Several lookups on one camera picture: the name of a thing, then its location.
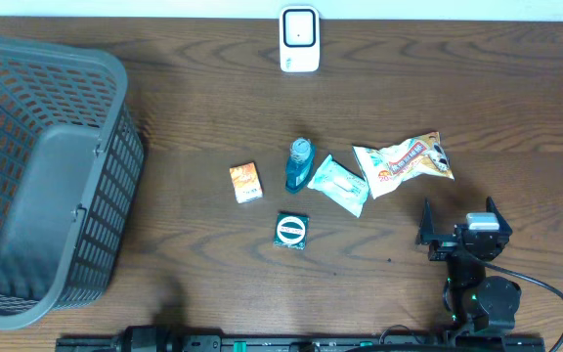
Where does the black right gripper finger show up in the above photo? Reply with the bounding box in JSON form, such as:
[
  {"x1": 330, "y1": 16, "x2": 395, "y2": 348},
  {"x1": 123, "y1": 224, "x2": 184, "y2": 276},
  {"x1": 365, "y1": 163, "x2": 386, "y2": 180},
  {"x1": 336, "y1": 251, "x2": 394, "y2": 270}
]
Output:
[
  {"x1": 486, "y1": 197, "x2": 512, "y2": 235},
  {"x1": 415, "y1": 198, "x2": 434, "y2": 245}
]

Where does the yellow orange snack bag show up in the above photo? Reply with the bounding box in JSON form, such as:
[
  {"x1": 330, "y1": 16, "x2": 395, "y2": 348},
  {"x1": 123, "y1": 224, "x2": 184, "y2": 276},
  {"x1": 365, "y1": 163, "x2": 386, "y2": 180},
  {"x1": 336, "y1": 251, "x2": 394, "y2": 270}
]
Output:
[{"x1": 352, "y1": 131, "x2": 455, "y2": 199}]

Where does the mint green wet wipes pack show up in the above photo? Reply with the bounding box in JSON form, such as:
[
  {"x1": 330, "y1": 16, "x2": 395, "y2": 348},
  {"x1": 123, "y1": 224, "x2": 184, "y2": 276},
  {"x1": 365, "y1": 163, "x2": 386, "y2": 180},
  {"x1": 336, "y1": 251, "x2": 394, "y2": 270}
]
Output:
[{"x1": 307, "y1": 154, "x2": 368, "y2": 218}]

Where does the green white small box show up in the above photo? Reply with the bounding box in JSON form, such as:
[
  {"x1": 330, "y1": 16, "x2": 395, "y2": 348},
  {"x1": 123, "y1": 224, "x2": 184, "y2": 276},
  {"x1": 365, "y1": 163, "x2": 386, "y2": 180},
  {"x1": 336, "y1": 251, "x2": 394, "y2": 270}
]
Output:
[{"x1": 273, "y1": 212, "x2": 309, "y2": 250}]

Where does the teal mouthwash bottle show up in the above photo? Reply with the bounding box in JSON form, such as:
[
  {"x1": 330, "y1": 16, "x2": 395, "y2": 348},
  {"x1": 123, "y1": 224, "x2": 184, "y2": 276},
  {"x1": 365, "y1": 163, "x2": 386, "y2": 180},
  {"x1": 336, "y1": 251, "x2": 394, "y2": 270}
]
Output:
[{"x1": 285, "y1": 138, "x2": 316, "y2": 194}]

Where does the orange small box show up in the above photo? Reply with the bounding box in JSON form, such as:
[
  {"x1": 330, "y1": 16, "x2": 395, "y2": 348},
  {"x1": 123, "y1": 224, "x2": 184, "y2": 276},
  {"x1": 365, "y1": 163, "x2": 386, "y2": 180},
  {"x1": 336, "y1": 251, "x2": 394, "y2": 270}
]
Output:
[{"x1": 230, "y1": 162, "x2": 263, "y2": 203}]

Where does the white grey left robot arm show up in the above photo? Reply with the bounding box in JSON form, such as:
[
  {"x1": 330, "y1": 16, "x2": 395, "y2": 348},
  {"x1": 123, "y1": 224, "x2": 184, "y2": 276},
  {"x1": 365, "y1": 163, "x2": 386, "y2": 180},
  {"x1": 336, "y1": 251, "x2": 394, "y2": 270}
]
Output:
[{"x1": 114, "y1": 326, "x2": 176, "y2": 352}]

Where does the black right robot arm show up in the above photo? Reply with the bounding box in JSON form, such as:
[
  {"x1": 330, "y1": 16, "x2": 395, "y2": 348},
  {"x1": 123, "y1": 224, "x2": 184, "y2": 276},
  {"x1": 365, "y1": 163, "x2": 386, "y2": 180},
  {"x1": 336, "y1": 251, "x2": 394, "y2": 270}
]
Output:
[{"x1": 415, "y1": 198, "x2": 522, "y2": 334}]

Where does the white barcode scanner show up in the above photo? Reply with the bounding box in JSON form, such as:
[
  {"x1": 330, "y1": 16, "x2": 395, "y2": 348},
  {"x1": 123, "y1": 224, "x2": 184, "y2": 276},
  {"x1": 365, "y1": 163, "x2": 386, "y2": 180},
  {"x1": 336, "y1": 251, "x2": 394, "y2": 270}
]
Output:
[{"x1": 279, "y1": 5, "x2": 321, "y2": 73}]

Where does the dark grey plastic basket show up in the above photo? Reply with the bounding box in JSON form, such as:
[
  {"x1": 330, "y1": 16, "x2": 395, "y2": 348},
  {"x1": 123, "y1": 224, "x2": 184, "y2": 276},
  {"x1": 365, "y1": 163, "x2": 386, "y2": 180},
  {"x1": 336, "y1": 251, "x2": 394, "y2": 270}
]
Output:
[{"x1": 0, "y1": 37, "x2": 144, "y2": 330}]

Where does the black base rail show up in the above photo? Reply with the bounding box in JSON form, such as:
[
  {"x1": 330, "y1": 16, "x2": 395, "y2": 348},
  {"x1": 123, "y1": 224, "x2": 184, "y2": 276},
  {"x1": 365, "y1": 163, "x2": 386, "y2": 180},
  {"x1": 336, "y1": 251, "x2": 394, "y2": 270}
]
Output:
[{"x1": 55, "y1": 335, "x2": 544, "y2": 352}]

